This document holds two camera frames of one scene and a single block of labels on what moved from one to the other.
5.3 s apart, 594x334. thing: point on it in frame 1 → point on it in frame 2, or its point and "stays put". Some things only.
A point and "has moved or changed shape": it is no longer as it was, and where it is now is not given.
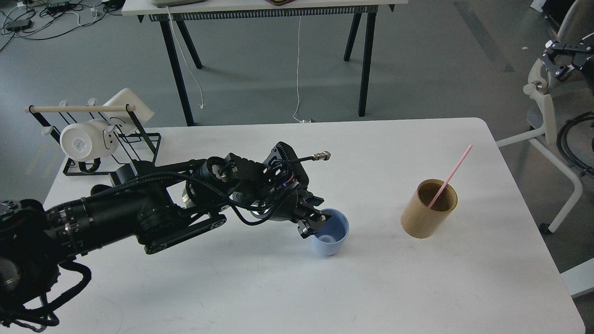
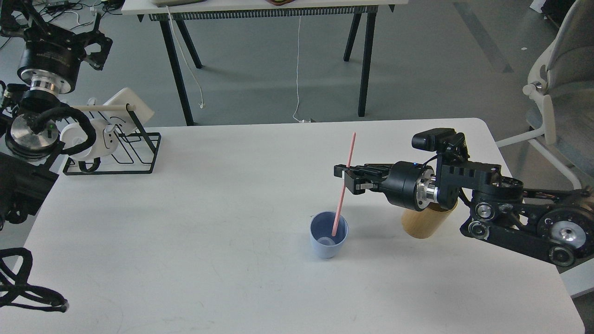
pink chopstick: (449, 176) has moved or changed shape
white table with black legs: (163, 11) stays put
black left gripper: (274, 189) → (52, 58)
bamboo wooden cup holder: (419, 221) stays put
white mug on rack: (82, 141) stays put
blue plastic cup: (329, 238) stays put
